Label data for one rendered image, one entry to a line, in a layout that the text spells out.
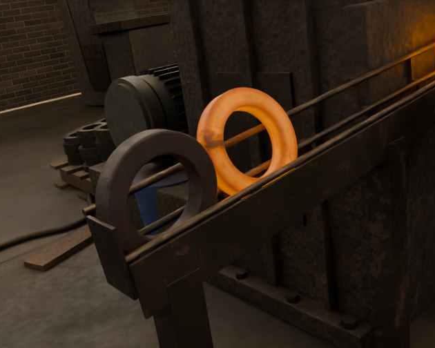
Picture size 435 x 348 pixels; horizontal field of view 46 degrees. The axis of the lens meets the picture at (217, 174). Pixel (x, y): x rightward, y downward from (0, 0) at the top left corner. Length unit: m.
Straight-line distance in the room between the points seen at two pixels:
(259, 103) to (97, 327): 1.08
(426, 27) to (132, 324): 1.20
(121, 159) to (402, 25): 0.80
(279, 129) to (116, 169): 0.33
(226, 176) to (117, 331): 0.98
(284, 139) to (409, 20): 0.53
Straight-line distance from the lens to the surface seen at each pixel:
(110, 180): 0.66
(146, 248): 0.68
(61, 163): 3.17
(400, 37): 1.26
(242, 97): 0.84
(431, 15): 1.38
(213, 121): 0.80
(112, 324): 1.72
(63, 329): 1.78
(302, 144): 0.95
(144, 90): 2.08
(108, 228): 0.65
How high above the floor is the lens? 0.92
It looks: 19 degrees down
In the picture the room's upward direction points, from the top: 9 degrees counter-clockwise
